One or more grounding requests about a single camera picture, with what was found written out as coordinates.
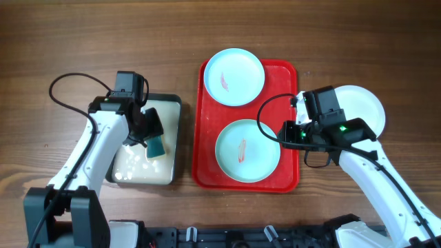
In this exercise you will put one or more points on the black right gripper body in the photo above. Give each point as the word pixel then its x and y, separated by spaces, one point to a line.
pixel 300 133

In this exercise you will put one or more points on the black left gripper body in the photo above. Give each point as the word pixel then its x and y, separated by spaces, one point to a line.
pixel 150 125

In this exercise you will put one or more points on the yellow green scrubbing sponge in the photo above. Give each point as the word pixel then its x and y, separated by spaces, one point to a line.
pixel 154 148

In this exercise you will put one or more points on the white cleaned plate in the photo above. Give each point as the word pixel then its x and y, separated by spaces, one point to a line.
pixel 356 102

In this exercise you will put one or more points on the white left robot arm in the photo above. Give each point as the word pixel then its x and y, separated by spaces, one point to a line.
pixel 67 212

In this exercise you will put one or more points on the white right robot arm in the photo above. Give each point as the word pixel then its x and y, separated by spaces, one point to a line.
pixel 354 147

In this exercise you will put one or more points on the red plastic serving tray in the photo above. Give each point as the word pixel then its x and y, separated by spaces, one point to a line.
pixel 210 119

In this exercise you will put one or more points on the dark metal soapy water pan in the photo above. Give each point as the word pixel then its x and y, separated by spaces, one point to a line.
pixel 131 165

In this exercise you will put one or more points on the light blue plate red stain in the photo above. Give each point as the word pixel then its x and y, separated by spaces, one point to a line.
pixel 234 77

